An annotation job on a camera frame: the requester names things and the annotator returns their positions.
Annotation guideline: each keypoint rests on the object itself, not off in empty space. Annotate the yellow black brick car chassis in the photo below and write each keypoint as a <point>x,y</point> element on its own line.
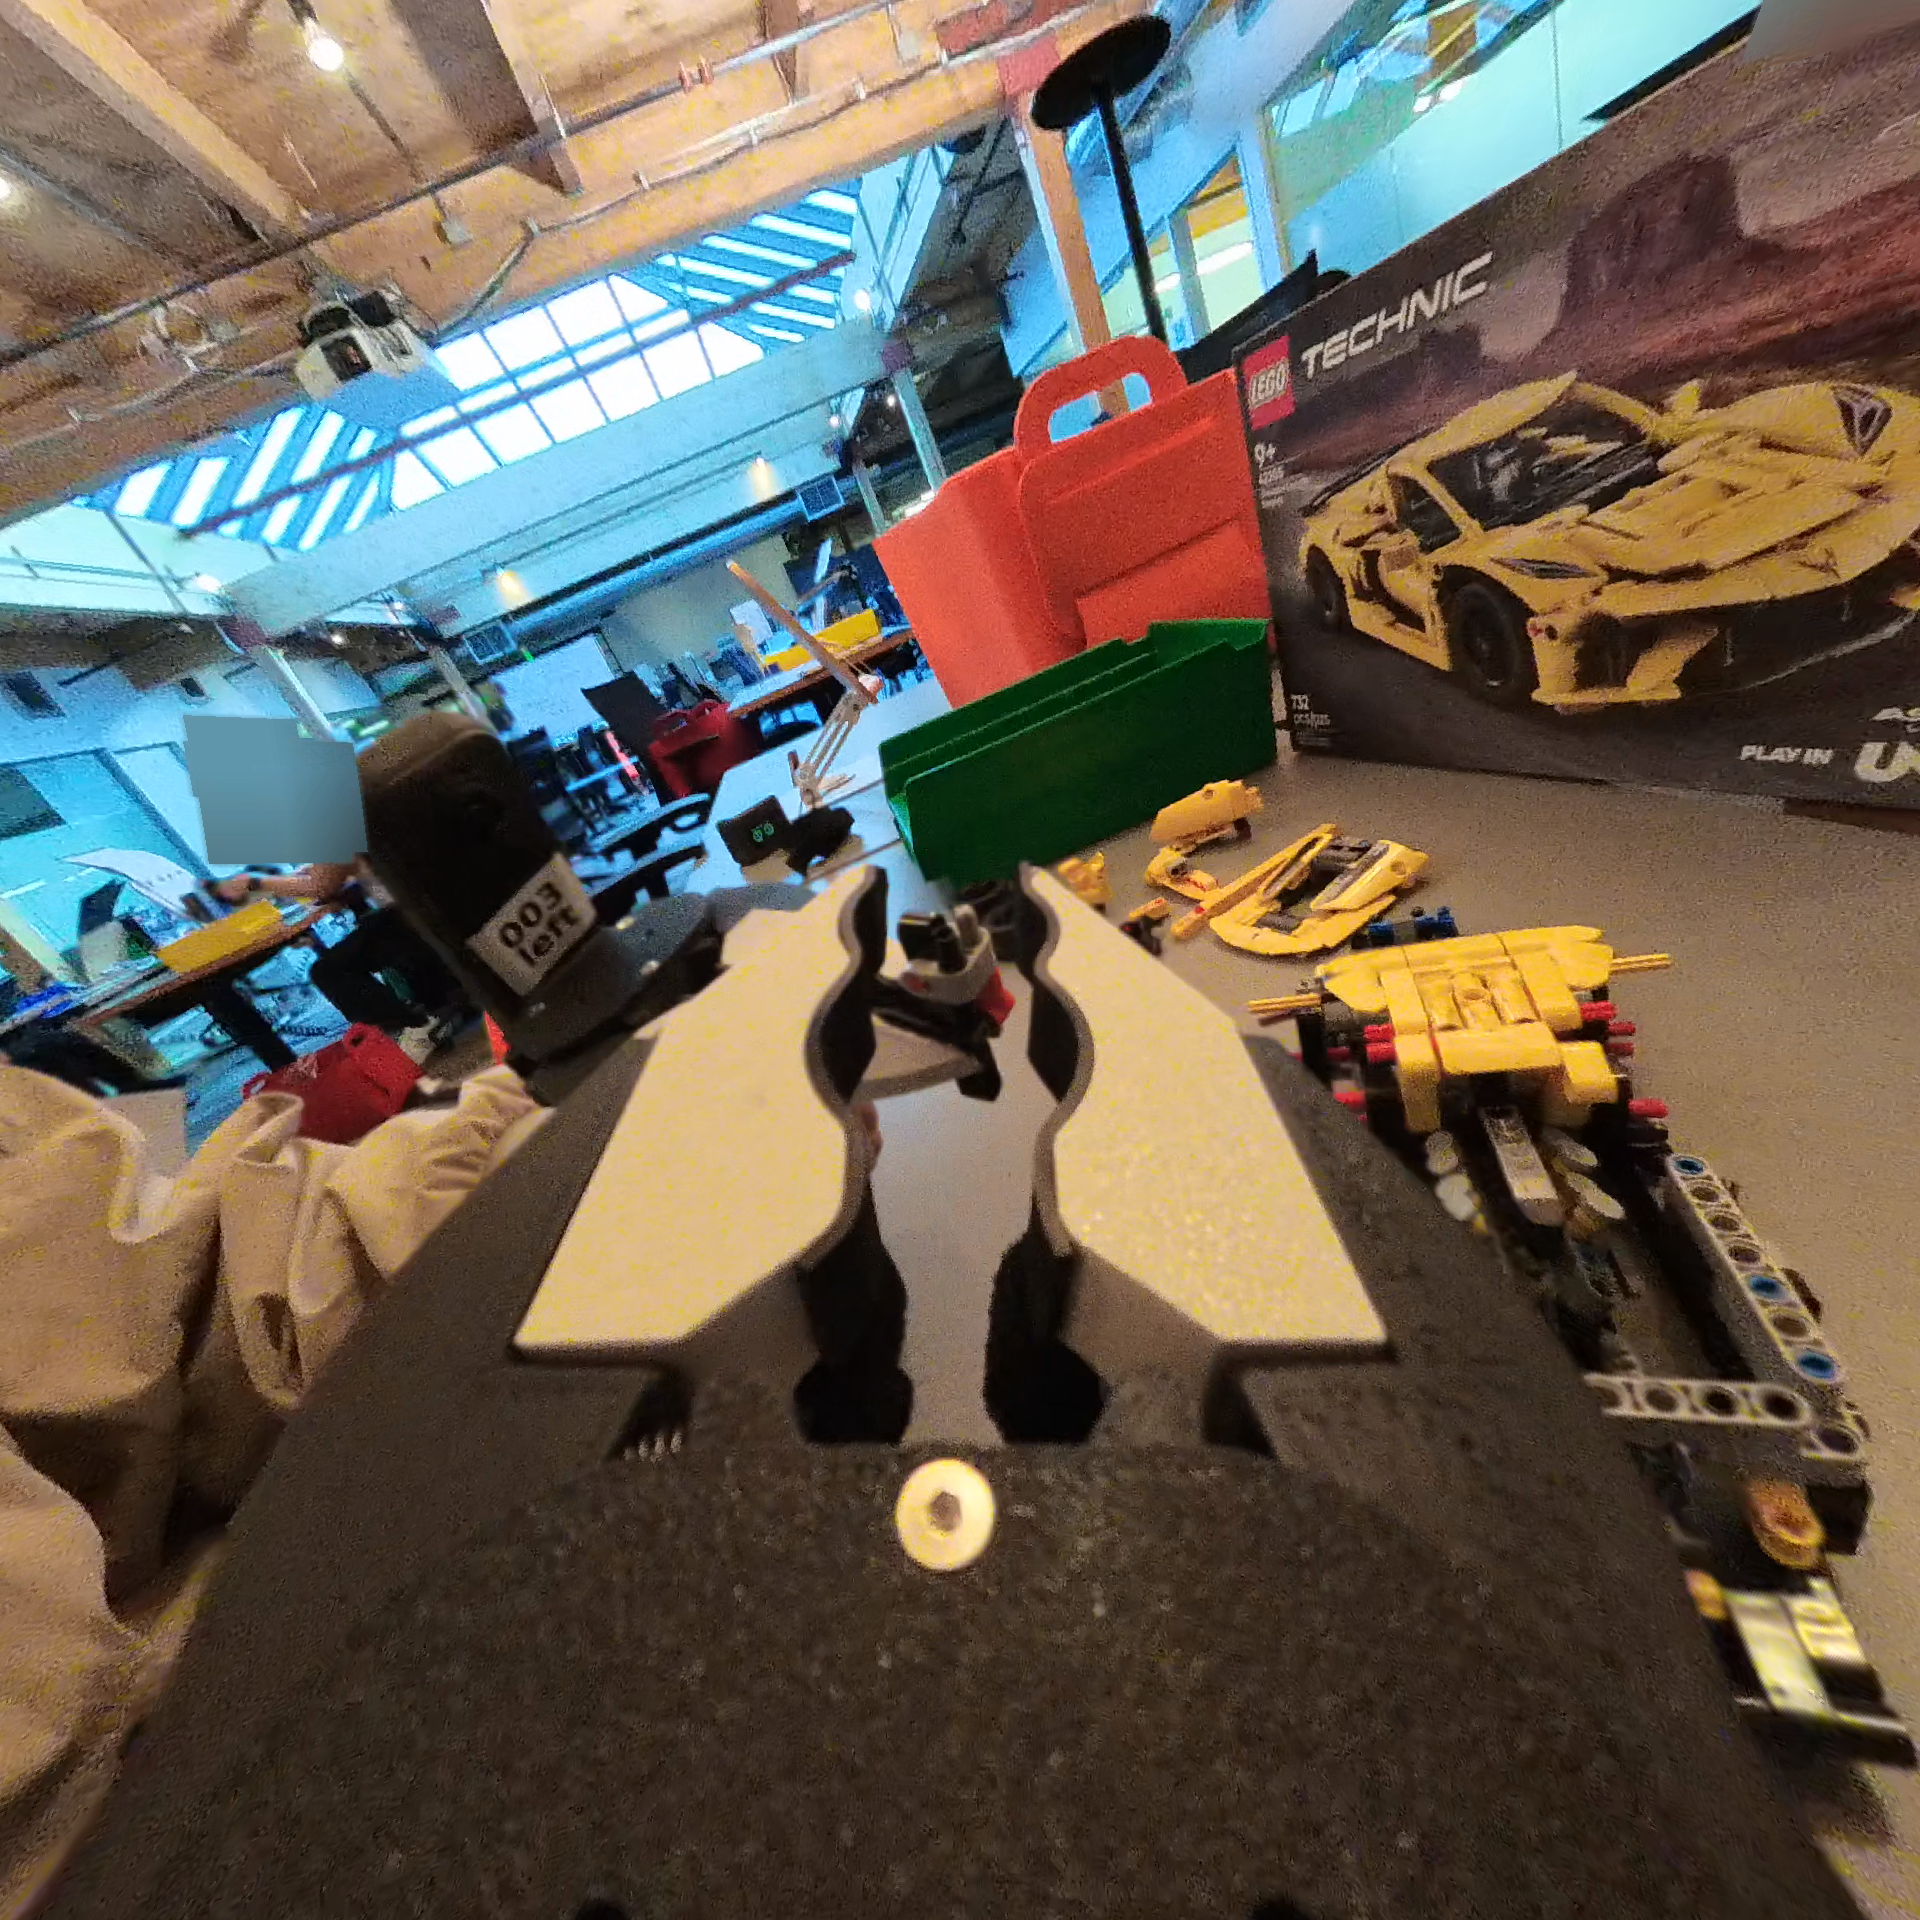
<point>1485,1020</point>

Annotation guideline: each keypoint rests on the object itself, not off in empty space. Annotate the yellow grey brick assembly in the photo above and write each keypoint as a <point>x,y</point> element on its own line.
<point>1177,870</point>

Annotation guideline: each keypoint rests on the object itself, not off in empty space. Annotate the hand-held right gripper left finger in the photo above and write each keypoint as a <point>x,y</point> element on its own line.
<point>704,1140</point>

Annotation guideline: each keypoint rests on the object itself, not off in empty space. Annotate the dark printed car set box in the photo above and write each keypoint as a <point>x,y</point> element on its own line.
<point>1619,498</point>

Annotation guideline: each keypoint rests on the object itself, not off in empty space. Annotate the wooden desk lamp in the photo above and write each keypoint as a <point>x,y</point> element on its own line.
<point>821,839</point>

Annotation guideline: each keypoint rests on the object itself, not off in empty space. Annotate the red plastic carry case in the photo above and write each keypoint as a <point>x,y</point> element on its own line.
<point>1109,509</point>

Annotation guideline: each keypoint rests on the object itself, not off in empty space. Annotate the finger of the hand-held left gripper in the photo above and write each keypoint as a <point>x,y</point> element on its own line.
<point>920,1063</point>

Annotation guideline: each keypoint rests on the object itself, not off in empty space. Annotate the green plastic bin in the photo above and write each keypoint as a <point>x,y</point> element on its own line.
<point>1094,765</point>

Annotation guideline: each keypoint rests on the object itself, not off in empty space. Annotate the white ceiling unit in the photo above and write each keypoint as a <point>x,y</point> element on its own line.
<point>358,343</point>

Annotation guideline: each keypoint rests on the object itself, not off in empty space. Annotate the large yellow car panel assembly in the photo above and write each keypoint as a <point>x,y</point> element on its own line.
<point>1320,890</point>

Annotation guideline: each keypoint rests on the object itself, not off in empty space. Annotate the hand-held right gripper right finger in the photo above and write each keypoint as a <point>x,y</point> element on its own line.
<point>1200,1171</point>

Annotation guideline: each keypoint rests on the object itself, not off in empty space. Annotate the yellow plastic bin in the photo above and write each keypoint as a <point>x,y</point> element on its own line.
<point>227,932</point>

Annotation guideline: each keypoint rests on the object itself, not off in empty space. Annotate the black device green display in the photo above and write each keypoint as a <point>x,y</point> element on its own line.
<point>756,832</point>

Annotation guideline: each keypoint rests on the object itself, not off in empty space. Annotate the small orange brick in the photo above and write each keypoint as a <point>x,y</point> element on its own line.
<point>1147,920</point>

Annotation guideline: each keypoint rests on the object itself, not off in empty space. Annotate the small yellow brick piece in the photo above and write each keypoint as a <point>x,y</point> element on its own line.
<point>1085,884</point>

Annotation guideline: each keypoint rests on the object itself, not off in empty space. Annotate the black pole round disc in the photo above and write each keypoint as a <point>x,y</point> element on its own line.
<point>1104,68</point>

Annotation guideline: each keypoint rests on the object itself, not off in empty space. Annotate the yellow curved fender panel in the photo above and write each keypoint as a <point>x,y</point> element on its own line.
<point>1200,813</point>

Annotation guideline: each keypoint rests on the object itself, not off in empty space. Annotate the grey desk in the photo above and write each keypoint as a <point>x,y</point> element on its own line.
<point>1723,977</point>

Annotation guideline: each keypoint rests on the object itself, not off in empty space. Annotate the black office chair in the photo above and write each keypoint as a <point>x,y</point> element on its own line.
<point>639,735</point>

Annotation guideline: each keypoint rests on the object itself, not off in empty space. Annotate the person's beige jacket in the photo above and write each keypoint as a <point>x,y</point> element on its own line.
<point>90,1351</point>

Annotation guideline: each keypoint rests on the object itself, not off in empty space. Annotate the red bag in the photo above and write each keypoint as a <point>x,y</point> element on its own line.
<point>342,1080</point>

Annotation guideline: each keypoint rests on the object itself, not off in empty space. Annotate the small grey red brick assembly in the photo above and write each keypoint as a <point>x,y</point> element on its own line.
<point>951,966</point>

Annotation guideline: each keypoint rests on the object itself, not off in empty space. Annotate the red office chair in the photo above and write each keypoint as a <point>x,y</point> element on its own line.
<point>704,752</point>

